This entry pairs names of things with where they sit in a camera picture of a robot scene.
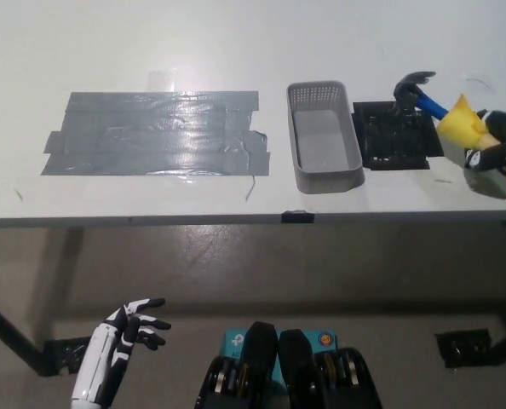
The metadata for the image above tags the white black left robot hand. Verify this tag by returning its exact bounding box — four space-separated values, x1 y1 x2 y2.
69 297 172 409

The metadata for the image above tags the blue hammer with yellow sponge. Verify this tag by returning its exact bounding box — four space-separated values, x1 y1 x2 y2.
392 71 506 192

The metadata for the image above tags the black robot torso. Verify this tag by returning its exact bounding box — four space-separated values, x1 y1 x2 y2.
195 321 382 409

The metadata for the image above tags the teal router box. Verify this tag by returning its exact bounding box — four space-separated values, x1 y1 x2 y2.
222 328 340 387

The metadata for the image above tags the grey plastic perforated basket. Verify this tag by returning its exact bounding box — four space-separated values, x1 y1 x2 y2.
285 79 365 195

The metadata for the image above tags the small black tape strip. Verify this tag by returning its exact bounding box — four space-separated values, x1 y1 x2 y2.
280 209 315 225

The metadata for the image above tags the grey duct tape patch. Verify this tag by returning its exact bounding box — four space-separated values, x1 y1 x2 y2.
39 89 271 177

